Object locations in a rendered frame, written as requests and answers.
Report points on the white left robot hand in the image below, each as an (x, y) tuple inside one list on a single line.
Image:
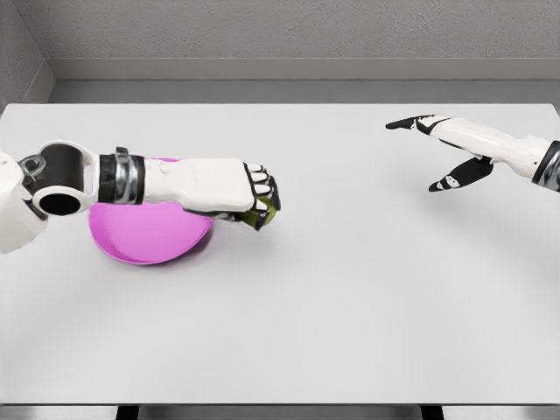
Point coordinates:
[(219, 186)]

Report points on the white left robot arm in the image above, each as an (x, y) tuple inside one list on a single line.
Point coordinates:
[(65, 175)]

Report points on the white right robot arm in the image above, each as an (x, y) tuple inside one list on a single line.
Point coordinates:
[(531, 153)]

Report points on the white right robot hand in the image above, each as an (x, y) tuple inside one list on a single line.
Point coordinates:
[(464, 135)]

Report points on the green apple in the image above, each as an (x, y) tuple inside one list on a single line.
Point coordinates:
[(261, 213)]

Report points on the pink plate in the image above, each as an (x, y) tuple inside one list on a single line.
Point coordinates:
[(144, 236)]

